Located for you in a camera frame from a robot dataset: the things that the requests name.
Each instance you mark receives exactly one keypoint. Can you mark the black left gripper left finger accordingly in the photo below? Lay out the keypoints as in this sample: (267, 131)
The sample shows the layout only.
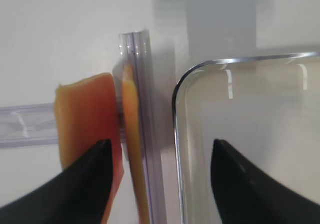
(77, 195)

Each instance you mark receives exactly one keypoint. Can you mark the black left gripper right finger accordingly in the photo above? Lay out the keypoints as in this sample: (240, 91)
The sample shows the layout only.
(245, 194)

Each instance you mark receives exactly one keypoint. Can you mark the orange cheese slice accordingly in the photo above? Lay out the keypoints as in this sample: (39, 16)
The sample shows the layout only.
(130, 103)
(86, 112)

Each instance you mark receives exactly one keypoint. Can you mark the standing orange cheese slice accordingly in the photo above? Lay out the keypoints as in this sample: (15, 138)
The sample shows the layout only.
(130, 103)

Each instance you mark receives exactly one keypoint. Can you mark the clear left front stop bar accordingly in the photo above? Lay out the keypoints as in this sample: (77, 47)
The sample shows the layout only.
(135, 50)

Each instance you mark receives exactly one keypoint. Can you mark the clear cheese holder rail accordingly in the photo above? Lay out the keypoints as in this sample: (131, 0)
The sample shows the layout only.
(28, 126)

